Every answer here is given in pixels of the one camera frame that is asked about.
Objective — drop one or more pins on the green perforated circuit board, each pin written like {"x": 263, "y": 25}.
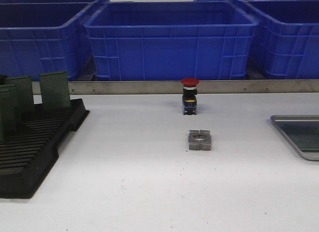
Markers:
{"x": 54, "y": 90}
{"x": 305, "y": 137}

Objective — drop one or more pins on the green circuit board left rear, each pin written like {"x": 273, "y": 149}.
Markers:
{"x": 25, "y": 92}

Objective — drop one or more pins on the black slotted board rack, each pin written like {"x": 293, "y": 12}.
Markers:
{"x": 28, "y": 154}

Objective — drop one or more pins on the silver metal tray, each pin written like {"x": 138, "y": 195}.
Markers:
{"x": 312, "y": 120}

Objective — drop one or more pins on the green circuit board left middle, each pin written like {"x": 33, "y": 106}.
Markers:
{"x": 16, "y": 106}

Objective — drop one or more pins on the green circuit board left front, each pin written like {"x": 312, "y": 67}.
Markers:
{"x": 7, "y": 117}

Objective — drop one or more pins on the red emergency stop button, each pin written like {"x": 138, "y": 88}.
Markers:
{"x": 189, "y": 101}

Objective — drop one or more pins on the grey metal clamp block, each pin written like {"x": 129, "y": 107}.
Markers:
{"x": 199, "y": 140}

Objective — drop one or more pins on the blue plastic crate centre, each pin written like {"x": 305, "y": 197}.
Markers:
{"x": 170, "y": 40}

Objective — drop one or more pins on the blue plastic crate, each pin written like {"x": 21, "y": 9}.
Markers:
{"x": 40, "y": 38}
{"x": 170, "y": 40}
{"x": 286, "y": 40}

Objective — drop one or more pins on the blue plastic crate left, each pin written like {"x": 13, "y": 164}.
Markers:
{"x": 40, "y": 38}

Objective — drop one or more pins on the blue plastic crate right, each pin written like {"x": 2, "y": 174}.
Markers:
{"x": 286, "y": 40}

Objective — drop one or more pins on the metal table edge rail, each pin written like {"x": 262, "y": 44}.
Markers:
{"x": 204, "y": 87}

